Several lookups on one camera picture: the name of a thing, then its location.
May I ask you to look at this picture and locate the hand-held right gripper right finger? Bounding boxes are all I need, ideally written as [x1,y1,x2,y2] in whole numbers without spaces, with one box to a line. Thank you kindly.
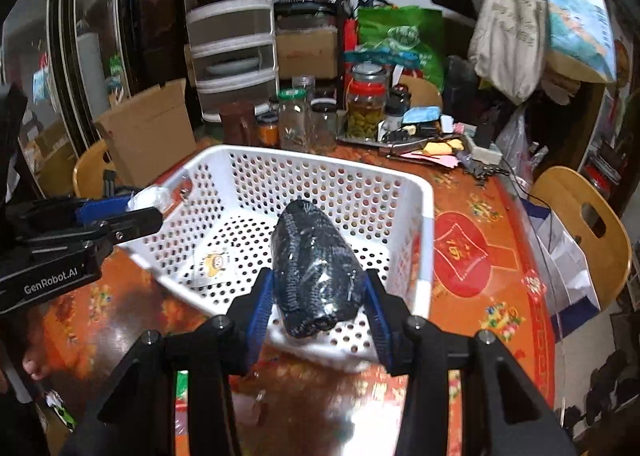
[362,268,581,456]

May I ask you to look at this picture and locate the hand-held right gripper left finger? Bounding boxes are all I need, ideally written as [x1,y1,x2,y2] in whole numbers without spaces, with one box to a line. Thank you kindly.
[60,267,281,456]

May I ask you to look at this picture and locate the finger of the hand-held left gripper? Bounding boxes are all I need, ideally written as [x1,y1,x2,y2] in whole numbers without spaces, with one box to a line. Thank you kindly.
[5,193,137,237]
[15,206,165,259]

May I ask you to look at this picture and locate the white plastic-wrapped soft bundle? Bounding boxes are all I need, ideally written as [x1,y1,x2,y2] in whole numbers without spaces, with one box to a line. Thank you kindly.
[125,186,174,215]

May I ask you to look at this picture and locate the black plastic-wrapped sock bundle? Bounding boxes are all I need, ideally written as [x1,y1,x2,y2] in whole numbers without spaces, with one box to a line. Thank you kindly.
[271,198,369,339]

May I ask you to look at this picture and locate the white perforated plastic basket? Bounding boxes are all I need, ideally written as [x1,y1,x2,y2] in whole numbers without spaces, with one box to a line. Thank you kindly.
[114,145,435,373]

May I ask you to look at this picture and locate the person's left hand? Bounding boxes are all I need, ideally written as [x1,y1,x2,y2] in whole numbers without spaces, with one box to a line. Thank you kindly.
[0,336,55,393]

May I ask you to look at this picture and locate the wooden chair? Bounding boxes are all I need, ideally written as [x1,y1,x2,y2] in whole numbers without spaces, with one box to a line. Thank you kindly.
[72,138,122,199]
[529,166,632,311]

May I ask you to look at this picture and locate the open cardboard box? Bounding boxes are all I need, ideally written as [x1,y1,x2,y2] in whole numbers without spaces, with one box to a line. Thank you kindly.
[95,78,199,187]

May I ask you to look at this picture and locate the red printed table cover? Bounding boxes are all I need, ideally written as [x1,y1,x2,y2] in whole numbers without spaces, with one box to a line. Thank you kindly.
[30,136,560,456]

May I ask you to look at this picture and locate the brown plastic jar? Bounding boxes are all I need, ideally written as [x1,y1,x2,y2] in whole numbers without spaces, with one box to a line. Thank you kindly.
[218,100,259,147]

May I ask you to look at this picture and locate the orange spice jar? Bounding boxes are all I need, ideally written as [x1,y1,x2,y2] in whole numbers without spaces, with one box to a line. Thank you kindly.
[257,113,281,149]

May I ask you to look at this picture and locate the metal tray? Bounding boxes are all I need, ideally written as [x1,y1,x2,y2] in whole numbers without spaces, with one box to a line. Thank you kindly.
[337,128,503,167]

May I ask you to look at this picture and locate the yellow cloth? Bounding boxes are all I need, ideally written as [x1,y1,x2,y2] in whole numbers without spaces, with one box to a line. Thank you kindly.
[422,136,464,157]

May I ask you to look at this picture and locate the green-lid glass jar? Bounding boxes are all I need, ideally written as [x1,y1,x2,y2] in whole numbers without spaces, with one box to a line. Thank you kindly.
[277,88,311,151]

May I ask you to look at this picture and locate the black-lid glass jar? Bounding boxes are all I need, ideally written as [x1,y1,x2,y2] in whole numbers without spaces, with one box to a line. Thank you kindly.
[310,103,339,149]

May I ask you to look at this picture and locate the white paper bag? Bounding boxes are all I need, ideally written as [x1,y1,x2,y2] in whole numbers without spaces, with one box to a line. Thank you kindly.
[520,198,601,317]

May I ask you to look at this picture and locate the white plastic drawer tower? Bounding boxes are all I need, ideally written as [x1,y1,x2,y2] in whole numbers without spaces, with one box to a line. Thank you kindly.
[181,0,279,125]

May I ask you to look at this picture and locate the blue face mask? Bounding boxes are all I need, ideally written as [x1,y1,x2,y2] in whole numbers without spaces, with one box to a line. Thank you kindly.
[402,106,444,126]

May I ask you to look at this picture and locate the black-lid dark bottle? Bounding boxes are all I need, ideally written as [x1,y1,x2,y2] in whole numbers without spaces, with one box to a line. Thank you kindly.
[385,86,412,133]

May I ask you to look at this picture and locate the red-lid pickle jar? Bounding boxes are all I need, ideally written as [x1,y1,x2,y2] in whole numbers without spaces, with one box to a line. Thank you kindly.
[345,63,391,141]

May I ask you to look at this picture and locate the small grey-lid jar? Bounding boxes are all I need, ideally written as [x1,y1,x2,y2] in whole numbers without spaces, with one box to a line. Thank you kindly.
[292,76,316,102]

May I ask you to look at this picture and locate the clear plastic bag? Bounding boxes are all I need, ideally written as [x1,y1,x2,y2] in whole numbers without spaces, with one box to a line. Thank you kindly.
[495,106,534,187]

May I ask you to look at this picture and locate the brown cardboard box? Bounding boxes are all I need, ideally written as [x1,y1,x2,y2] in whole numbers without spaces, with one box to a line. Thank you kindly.
[276,28,339,81]

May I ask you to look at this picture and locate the green shopping bag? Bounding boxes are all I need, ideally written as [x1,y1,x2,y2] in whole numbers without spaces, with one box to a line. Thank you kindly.
[356,6,446,91]

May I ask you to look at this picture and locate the white cloth tote bag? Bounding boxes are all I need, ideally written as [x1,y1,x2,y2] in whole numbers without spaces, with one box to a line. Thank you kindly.
[467,0,549,104]

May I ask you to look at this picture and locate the blue printed paper bag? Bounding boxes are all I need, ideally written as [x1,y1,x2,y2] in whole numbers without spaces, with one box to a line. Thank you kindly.
[539,0,619,84]

